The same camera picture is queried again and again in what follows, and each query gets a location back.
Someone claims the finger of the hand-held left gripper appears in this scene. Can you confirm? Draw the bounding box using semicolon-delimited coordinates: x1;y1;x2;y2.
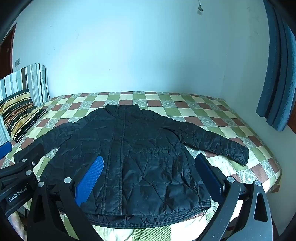
0;143;45;184
0;141;12;160

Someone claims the checkered bed quilt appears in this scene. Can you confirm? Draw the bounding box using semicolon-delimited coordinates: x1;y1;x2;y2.
0;91;282;241

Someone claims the dark striped pillow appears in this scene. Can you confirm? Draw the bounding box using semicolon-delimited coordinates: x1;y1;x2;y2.
0;88;48;143

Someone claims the black quilted jacket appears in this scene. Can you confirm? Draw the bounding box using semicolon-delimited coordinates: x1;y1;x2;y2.
37;104;250;229

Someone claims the light striped cushion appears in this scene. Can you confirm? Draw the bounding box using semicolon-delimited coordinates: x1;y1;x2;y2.
0;63;50;150

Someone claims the person's left hand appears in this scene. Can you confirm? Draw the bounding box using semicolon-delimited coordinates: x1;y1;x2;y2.
9;206;28;234

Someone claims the brown wooden door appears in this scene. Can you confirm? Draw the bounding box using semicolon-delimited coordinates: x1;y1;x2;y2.
0;22;17;80

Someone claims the brown wooden panel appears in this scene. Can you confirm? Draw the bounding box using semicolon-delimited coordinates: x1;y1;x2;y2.
287;120;296;144

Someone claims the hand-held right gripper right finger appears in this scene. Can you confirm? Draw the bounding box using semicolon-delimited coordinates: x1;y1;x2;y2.
195;153;278;241

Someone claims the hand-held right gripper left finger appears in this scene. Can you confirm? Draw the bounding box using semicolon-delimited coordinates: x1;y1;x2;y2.
28;155;104;241

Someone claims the blue curtain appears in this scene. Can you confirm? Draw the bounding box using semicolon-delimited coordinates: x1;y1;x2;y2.
255;0;296;132

